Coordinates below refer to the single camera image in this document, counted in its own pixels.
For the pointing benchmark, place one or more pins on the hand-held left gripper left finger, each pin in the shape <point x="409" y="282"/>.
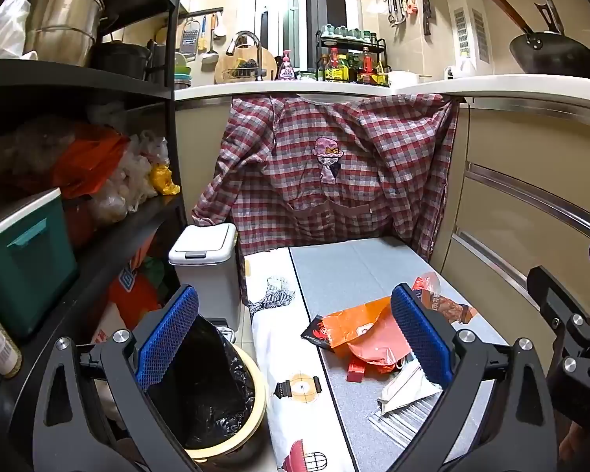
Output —
<point x="169" y="334"/>

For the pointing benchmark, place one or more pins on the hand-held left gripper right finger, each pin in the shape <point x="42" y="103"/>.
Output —
<point x="420" y="339"/>

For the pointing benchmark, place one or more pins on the red brown snack packet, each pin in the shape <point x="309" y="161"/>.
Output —
<point x="452" y="309"/>

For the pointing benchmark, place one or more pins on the silver foil wrapper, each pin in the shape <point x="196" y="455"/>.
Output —
<point x="403" y="391"/>

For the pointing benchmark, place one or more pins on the orange plastic wrapper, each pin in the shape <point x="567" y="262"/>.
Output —
<point x="364" y="329"/>

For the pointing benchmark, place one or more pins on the black bin liner bag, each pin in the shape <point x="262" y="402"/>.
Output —
<point x="206" y="378"/>

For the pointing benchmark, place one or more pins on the ribbed clear plastic tray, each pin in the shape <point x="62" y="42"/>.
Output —
<point x="393" y="423"/>

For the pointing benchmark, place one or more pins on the red black crab wrapper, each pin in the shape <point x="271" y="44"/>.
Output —
<point x="315" y="332"/>

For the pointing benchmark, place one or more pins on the beige round trash bin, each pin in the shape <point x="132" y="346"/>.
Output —
<point x="255" y="403"/>

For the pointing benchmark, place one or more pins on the orange sack blue print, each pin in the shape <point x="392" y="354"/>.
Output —
<point x="132" y="300"/>

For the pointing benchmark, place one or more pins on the green bag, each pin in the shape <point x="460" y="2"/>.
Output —
<point x="155" y="275"/>

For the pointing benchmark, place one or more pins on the white pedal bin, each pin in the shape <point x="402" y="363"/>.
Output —
<point x="206" y="285"/>

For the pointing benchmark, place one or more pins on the white rice sack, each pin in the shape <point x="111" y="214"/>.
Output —
<point x="108" y="324"/>

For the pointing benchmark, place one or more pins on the orange cardboard box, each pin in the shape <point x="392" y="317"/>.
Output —
<point x="138" y="255"/>

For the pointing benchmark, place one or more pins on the grey felt mat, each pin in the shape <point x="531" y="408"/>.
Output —
<point x="344" y="275"/>

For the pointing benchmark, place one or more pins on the beige drawer cabinet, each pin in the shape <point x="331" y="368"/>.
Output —
<point x="521" y="196"/>

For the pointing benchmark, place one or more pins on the white paper with crab sticker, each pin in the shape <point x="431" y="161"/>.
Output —
<point x="275" y="344"/>

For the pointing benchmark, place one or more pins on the green plastic storage box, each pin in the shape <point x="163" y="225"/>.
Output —
<point x="29" y="275"/>

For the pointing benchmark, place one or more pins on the yellow plastic bag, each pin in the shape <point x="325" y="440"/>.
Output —
<point x="163" y="179"/>

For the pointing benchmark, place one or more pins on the clear plastic food bags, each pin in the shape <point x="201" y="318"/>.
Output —
<point x="123" y="177"/>

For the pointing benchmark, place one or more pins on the red plaid shirt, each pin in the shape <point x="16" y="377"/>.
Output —
<point x="324" y="196"/>

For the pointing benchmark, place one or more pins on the beige sink cabinet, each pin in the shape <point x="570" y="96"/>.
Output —
<point x="201" y="157"/>

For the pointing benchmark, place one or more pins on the orange plastic bag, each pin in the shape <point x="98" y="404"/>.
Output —
<point x="88" y="162"/>

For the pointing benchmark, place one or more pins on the white kitchen countertop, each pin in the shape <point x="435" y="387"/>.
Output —
<point x="496" y="83"/>

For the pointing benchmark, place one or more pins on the white kettle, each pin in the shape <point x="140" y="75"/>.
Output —
<point x="466" y="70"/>

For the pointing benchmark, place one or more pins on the steel wok spatula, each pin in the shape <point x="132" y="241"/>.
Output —
<point x="553" y="14"/>

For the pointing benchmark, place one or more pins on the white vent panel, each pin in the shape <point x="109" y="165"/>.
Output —
<point x="479" y="34"/>

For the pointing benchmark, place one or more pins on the green colander bowls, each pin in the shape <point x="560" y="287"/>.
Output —
<point x="182" y="76"/>

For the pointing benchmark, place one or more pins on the white bowl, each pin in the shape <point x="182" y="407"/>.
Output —
<point x="403" y="79"/>

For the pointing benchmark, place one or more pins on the black cooking pot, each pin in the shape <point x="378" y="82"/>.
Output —
<point x="123" y="61"/>

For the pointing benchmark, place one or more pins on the row of sauce bottles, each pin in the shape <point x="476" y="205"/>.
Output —
<point x="341" y="71"/>

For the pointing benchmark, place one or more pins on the black shelf rack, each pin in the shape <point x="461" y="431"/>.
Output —
<point x="54" y="76"/>

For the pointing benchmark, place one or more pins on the round wooden cutting board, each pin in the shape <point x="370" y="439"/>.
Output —
<point x="270" y="69"/>

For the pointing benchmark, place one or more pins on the pink soap bottle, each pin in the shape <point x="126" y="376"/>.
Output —
<point x="286" y="71"/>

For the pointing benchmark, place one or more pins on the steel grater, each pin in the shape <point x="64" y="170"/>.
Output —
<point x="191" y="42"/>

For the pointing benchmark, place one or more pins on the yellow dish brush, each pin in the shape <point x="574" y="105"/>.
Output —
<point x="204" y="42"/>

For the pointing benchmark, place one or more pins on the hanging kitchen knife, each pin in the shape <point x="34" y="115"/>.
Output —
<point x="427" y="19"/>

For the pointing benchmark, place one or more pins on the black spice rack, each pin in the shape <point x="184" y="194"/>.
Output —
<point x="319" y="54"/>

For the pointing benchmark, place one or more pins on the white ladle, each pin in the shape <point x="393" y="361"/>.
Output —
<point x="220" y="29"/>

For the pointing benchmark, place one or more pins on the steel kitchen faucet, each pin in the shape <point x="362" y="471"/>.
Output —
<point x="246" y="34"/>

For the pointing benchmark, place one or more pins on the row of green spice jars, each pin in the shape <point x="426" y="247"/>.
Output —
<point x="349" y="33"/>

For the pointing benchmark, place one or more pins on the row of hanging utensils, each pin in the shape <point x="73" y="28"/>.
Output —
<point x="398" y="10"/>

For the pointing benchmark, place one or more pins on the dark window frame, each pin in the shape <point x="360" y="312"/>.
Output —
<point x="324" y="10"/>

